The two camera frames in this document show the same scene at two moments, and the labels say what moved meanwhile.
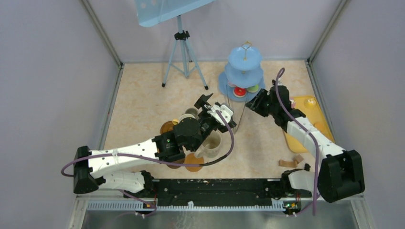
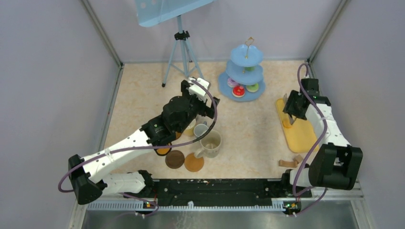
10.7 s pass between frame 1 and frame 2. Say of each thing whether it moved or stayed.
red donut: stayed
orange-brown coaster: stayed
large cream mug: stayed
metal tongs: moved
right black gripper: moved
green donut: stayed
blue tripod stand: stayed
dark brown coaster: stayed
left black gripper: moved
